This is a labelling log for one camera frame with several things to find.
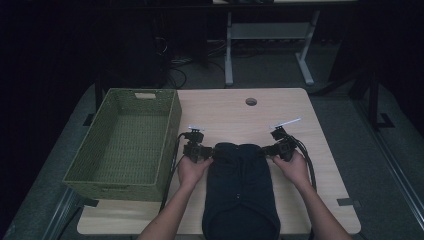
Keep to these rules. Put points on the person's right hand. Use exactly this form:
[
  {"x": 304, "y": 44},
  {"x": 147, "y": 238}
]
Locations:
[{"x": 296, "y": 170}]

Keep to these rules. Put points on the dark navy garment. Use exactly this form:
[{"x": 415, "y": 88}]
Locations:
[{"x": 240, "y": 190}]

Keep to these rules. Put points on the person's left hand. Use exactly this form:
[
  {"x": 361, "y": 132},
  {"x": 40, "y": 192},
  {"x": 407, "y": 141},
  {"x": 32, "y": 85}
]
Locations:
[{"x": 191, "y": 173}]

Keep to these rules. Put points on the green woven basket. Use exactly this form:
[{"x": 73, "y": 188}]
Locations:
[{"x": 133, "y": 146}]

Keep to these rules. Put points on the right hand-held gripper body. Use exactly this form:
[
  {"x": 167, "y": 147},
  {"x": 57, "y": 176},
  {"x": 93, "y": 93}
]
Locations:
[{"x": 286, "y": 146}]

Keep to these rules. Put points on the metal floor rail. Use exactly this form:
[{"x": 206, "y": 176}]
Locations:
[{"x": 396, "y": 173}]

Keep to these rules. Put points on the grey tape strip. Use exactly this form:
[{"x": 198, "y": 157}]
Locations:
[{"x": 348, "y": 201}]

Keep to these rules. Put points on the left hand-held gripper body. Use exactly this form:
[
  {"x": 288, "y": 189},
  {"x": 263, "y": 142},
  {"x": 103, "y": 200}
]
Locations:
[{"x": 195, "y": 151}]

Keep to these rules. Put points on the black stand with base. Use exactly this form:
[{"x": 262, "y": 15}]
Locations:
[{"x": 374, "y": 100}]

